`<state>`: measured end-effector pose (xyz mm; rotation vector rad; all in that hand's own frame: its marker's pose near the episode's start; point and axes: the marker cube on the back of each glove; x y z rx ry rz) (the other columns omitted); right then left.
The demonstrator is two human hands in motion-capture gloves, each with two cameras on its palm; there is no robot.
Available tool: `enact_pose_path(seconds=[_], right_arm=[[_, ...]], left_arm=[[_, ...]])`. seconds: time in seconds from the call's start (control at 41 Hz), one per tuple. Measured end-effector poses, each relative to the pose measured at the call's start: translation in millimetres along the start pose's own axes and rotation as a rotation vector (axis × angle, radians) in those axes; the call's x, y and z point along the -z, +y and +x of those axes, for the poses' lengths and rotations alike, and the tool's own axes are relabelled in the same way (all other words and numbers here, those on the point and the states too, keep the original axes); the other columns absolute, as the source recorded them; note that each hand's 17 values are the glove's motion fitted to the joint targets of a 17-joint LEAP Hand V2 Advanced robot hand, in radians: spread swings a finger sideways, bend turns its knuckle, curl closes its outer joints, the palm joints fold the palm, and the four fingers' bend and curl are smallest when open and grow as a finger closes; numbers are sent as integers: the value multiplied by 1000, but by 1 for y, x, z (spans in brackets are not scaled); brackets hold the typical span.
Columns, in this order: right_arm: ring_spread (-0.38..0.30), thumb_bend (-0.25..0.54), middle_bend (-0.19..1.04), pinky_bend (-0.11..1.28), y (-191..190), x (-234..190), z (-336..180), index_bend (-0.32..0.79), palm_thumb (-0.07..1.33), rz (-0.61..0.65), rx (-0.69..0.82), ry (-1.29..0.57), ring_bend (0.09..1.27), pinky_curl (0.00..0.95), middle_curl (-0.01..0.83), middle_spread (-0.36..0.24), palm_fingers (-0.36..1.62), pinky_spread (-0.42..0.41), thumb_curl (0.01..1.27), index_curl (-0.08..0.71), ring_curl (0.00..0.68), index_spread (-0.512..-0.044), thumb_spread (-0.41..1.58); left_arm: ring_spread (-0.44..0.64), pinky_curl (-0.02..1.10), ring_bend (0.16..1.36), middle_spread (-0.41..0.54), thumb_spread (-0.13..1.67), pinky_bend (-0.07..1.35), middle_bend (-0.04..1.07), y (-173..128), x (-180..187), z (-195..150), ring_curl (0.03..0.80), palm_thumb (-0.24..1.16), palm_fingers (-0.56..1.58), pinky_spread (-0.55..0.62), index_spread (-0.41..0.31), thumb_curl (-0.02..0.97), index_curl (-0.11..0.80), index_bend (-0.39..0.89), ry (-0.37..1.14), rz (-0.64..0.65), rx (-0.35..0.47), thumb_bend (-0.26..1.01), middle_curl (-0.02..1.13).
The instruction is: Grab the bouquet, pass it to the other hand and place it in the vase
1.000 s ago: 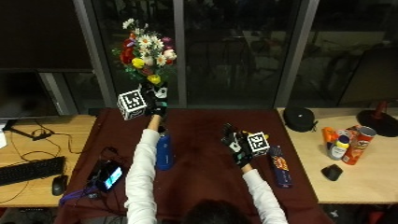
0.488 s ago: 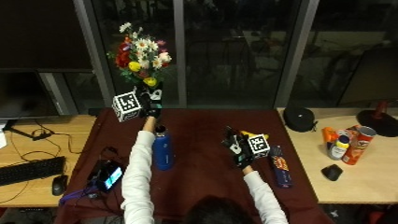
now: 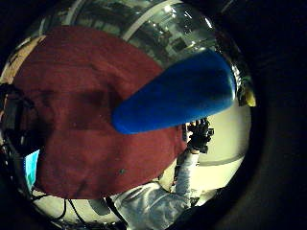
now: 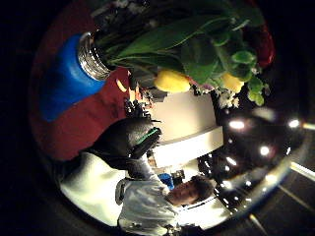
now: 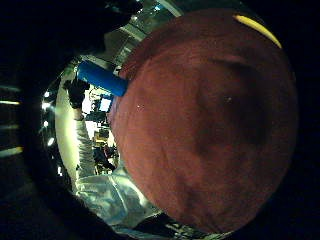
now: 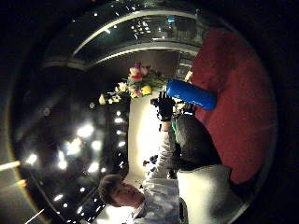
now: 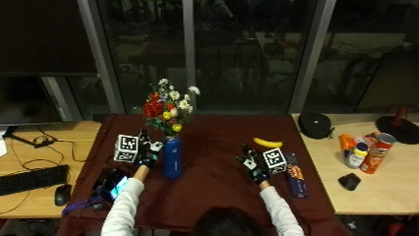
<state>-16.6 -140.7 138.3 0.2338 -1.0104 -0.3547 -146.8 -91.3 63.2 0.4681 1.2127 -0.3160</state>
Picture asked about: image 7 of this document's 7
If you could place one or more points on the white marker cube on glove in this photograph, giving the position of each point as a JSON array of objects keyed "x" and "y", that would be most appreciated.
[
  {"x": 274, "y": 160},
  {"x": 127, "y": 148}
]

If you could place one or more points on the white marker cube on right glove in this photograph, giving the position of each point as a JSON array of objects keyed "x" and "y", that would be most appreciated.
[{"x": 274, "y": 160}]

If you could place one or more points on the the person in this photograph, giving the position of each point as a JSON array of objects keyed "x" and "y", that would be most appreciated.
[{"x": 205, "y": 213}]

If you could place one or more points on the black round case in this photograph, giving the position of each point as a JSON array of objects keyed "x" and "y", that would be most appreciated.
[{"x": 316, "y": 125}]

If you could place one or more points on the black monitor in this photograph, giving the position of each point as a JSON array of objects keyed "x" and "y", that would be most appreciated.
[{"x": 26, "y": 62}]

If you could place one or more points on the yellow banana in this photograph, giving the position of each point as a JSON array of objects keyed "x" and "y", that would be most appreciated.
[{"x": 268, "y": 143}]

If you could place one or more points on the person's right hand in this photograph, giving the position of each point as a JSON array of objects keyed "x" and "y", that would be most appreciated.
[{"x": 252, "y": 164}]

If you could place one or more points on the dark blue snack box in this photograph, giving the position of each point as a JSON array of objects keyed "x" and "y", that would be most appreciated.
[{"x": 297, "y": 177}]

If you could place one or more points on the white bottle with yellow cap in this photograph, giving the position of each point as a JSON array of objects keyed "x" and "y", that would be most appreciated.
[{"x": 357, "y": 155}]

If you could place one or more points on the black angular computer mouse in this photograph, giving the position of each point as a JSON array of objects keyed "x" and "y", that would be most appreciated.
[{"x": 350, "y": 181}]

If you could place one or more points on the colourful flower bouquet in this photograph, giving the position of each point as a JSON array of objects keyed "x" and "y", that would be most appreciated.
[{"x": 168, "y": 108}]

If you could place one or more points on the black round lamp base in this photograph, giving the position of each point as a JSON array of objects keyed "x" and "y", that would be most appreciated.
[{"x": 399, "y": 126}]

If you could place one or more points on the black keyboard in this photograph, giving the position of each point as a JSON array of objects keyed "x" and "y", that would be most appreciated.
[{"x": 32, "y": 179}]

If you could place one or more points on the person's left hand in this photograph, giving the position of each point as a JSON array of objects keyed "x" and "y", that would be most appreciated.
[{"x": 148, "y": 151}]

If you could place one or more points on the smartphone with lit screen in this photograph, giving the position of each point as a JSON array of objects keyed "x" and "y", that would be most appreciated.
[{"x": 115, "y": 187}]

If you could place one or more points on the white marker cube on left glove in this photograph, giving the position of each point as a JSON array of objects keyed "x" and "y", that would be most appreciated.
[{"x": 127, "y": 148}]

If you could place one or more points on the dark red tablecloth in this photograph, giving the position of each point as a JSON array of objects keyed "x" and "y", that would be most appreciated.
[{"x": 219, "y": 177}]

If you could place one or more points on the blue bottle vase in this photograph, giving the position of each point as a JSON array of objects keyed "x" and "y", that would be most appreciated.
[{"x": 173, "y": 159}]

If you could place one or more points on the red crisps can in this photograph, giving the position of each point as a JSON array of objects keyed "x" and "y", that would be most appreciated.
[{"x": 378, "y": 153}]

